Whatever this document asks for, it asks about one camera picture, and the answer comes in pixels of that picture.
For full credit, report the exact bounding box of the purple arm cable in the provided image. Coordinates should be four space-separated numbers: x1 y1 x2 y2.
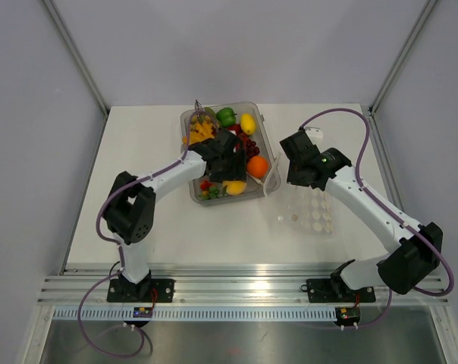
77 109 218 359
299 108 456 330

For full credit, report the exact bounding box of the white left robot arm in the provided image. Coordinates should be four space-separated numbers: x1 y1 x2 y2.
96 130 246 303

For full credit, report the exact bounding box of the dark red grape bunch toy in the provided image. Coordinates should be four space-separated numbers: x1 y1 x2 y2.
238 133 260 160

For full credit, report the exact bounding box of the left aluminium frame post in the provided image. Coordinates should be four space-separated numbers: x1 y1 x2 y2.
39 0 110 120

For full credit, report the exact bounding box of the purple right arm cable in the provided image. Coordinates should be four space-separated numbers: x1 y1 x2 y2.
299 108 456 330

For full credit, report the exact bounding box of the red lobster toy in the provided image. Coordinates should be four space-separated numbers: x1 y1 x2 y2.
227 124 247 143

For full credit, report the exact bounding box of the right aluminium frame post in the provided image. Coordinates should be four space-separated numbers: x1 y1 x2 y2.
369 0 441 117

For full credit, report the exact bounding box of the yellow lemon toy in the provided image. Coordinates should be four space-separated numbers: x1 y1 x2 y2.
240 113 257 136

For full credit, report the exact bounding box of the yellow banana bunch toy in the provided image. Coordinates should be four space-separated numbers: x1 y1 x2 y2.
190 120 218 144

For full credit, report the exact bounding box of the aluminium mounting rail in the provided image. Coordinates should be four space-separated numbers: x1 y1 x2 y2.
37 263 450 307

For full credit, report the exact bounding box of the aluminium frame post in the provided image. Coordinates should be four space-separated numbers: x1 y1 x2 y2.
369 0 441 117
39 0 110 120

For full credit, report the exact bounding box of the cherry tomato sprig toy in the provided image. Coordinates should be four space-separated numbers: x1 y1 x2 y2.
198 180 223 201

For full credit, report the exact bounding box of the white slotted cable duct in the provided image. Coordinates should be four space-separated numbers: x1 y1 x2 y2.
53 306 337 322

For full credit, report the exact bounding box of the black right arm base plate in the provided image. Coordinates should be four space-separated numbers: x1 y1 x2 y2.
300 259 376 304

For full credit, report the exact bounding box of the clear plastic food tray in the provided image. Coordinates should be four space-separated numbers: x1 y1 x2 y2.
189 102 281 206

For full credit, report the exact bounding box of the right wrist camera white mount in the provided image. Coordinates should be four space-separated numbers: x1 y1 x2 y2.
305 127 324 144

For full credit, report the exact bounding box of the orange fruit toy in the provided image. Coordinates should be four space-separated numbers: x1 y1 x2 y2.
246 155 269 179

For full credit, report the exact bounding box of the clear dotted zip top bag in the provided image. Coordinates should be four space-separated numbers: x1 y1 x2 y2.
251 151 338 238

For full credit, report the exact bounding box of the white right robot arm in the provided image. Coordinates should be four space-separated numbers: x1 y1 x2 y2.
280 130 443 300

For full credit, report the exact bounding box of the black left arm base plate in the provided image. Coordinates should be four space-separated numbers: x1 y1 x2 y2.
106 278 174 303

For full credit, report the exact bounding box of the green grape bunch toy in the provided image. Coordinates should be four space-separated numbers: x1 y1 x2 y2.
189 99 221 131

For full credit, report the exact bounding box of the green bell pepper toy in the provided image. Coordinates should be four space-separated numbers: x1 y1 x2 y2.
216 107 237 128

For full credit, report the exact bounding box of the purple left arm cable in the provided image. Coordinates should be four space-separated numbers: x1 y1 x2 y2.
77 109 218 359

